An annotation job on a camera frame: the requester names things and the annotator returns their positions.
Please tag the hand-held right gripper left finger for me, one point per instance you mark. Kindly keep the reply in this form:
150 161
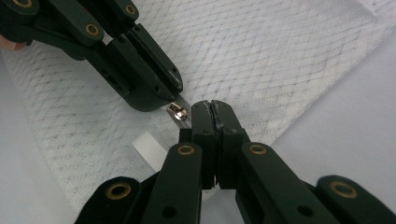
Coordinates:
186 174

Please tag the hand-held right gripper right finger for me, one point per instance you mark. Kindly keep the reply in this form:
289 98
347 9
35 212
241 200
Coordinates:
249 174

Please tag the metal zipper slider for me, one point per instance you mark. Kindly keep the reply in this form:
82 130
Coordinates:
179 113

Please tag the white ribbed fabric tab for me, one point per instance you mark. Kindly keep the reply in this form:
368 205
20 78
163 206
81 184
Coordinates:
149 151

